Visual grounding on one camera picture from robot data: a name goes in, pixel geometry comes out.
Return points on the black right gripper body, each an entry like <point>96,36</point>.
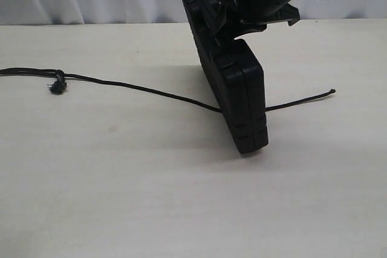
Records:
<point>257,1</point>

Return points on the black plastic case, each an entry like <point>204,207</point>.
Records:
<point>235,77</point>

